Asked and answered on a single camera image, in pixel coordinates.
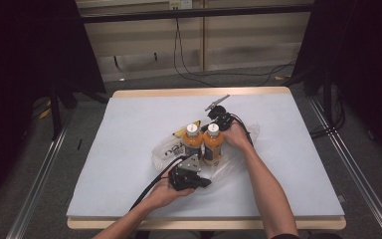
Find left hand-held gripper cable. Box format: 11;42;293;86
128;154;187;212

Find yellow banana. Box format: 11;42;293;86
172;119;202;139

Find black wall cable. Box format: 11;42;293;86
172;9;213;89
176;18;296;78

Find black horizontal bar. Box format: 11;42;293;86
79;3;316;25

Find translucent white plastic bag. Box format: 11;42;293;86
150;121;262;197

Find white wall socket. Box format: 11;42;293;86
168;0;194;11

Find black curtain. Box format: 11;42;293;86
0;0;107;213
290;0;382;168

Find person's left hand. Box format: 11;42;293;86
144;170;197;212

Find person's right hand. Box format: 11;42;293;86
222;120;255;153

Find hand-held gripper cable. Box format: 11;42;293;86
229;113;256;147
128;154;187;212

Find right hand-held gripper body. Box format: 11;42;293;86
204;94;236;131

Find orange juice bottle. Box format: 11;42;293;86
181;122;204;161
201;122;225;167

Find black metal stand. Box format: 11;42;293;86
309;68;346;139
48;84;64;141

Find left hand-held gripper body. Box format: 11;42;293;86
167;153;213;192

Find aluminium floor rail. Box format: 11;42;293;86
5;113;73;239
307;96;382;239

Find wooden table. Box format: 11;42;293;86
66;86;347;231

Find right hand-held gripper cable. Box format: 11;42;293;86
229;113;256;147

